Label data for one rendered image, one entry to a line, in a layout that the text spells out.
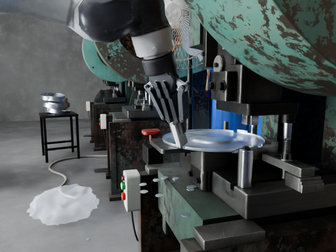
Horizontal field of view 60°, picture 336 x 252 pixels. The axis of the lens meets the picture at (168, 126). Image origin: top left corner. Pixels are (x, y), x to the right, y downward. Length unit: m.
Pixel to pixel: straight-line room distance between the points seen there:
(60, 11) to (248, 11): 0.43
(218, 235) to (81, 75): 6.87
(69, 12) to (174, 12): 0.97
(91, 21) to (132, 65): 1.53
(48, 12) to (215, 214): 0.57
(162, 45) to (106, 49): 1.48
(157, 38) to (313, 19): 0.33
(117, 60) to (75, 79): 5.29
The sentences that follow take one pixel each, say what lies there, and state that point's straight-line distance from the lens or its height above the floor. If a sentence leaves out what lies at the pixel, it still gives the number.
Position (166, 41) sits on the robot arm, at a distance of 0.63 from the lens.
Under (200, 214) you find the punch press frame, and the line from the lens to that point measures 0.71.
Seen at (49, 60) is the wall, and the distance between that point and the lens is 7.39.
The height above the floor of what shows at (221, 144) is 0.78.
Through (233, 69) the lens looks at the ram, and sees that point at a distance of 0.83.
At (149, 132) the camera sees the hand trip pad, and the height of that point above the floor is 0.76.
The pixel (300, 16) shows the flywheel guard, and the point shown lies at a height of 1.02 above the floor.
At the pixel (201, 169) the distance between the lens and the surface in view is 0.81.
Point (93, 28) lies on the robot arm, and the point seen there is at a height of 1.05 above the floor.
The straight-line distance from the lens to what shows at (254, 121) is 0.88.
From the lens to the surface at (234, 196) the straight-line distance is 0.73.
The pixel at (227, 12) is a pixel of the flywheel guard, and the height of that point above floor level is 1.04.
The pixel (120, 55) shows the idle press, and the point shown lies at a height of 1.12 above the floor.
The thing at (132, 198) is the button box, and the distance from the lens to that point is 1.05.
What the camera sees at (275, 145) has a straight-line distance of 0.87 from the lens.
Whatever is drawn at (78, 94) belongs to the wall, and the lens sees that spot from 7.36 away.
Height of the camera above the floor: 0.95
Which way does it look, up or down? 9 degrees down
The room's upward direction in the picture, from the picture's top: straight up
